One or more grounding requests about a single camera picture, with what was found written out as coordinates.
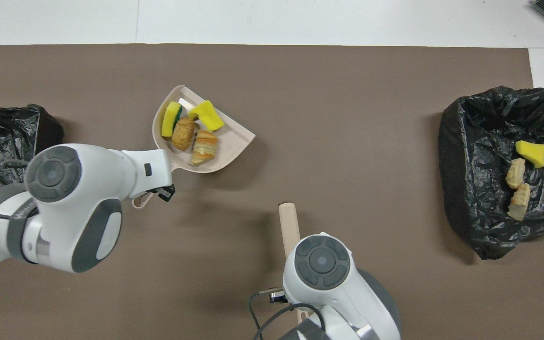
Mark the beige plastic dustpan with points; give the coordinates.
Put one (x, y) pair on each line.
(229, 141)

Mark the brown paper table mat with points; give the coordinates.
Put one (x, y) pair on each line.
(272, 80)

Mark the orange striped croissant piece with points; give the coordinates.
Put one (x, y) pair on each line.
(519, 202)

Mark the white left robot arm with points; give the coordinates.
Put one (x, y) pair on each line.
(106, 165)

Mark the brown oval bread roll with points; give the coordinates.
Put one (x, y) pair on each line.
(183, 134)

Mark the beige hand brush black bristles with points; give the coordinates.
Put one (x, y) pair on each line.
(289, 226)

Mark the pale bread chunk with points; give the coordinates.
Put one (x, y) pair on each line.
(515, 173)

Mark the yellow sponge piece green edge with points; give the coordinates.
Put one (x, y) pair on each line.
(170, 120)

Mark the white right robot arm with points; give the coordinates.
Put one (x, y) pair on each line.
(343, 304)

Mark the striped croissant bread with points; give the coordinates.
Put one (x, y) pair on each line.
(204, 147)

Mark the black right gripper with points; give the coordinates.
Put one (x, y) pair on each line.
(277, 296)

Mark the crumpled black bag trash bin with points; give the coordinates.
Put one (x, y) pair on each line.
(480, 189)

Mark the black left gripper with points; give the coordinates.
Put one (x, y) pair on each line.
(153, 192)

